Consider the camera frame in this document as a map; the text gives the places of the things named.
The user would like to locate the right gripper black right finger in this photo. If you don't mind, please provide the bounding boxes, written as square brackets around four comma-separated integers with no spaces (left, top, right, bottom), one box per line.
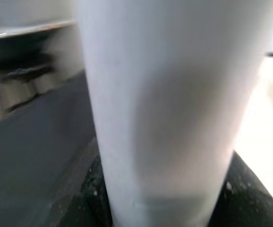
[209,152,273,227]

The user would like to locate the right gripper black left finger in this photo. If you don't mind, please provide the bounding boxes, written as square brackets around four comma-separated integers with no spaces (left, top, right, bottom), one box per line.
[77,151,113,227]

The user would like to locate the white plastic table leg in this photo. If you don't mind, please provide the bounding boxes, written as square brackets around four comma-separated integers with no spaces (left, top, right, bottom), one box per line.
[75,0,273,227]

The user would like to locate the black stool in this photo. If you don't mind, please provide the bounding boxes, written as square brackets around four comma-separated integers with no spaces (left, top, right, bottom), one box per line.
[0,53,57,82]

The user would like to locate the large black round basin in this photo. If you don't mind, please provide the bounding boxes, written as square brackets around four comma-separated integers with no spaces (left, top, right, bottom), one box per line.
[0,30,57,60]

